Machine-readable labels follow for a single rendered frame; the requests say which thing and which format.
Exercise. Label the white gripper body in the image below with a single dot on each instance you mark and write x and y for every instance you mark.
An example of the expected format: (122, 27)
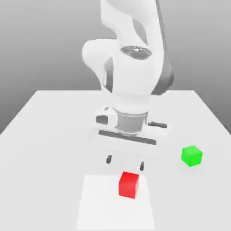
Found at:
(126, 144)

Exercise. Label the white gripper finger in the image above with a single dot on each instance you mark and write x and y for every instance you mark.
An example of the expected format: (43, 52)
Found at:
(108, 159)
(142, 166)

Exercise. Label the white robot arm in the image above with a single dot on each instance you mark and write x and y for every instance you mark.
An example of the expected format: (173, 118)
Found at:
(131, 77)

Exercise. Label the small red cube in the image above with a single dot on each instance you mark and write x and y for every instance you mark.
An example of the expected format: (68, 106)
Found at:
(128, 185)

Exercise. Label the small green cube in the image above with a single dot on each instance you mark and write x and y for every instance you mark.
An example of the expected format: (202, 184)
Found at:
(191, 156)

